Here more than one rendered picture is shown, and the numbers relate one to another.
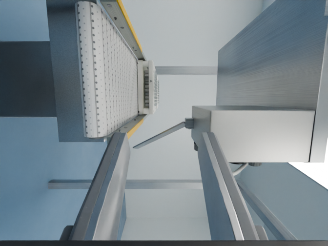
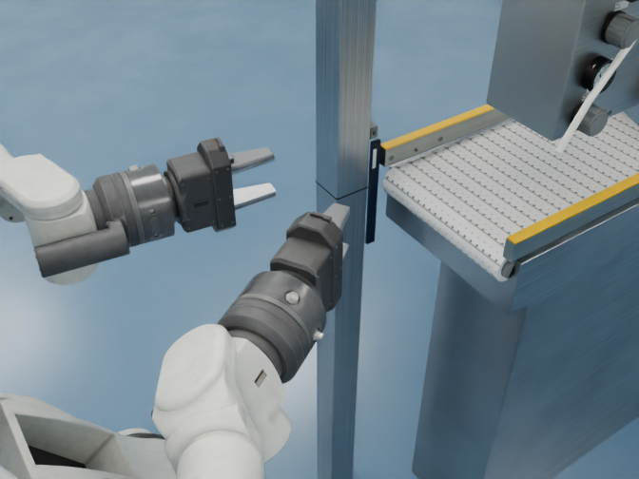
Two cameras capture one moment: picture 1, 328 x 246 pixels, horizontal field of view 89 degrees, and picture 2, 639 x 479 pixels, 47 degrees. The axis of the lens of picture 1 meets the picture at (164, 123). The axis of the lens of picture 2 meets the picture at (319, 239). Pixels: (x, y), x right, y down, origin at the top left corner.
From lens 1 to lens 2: 80 cm
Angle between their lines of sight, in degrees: 70
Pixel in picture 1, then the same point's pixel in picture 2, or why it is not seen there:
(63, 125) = (491, 295)
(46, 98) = not seen: hidden behind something
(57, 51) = (423, 239)
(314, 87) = not seen: outside the picture
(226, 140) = (526, 99)
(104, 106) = (476, 231)
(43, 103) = not seen: hidden behind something
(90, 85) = (446, 231)
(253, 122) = (510, 45)
